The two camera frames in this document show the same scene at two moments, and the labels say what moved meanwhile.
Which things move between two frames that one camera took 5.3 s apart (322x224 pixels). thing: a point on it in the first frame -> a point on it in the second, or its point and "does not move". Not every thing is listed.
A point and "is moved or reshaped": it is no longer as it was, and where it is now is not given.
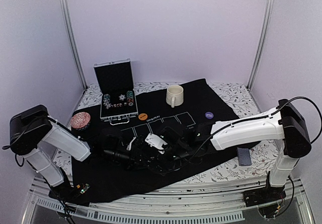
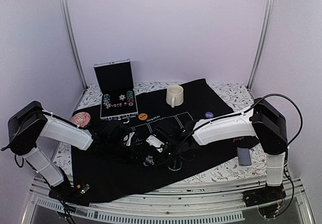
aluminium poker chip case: (118, 100) does not move
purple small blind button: (209, 115) does not move
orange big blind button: (142, 117) does not move
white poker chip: (122, 97) does not move
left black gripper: (135, 162) -> (132, 156)
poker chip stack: (106, 102) is moved or reshaped
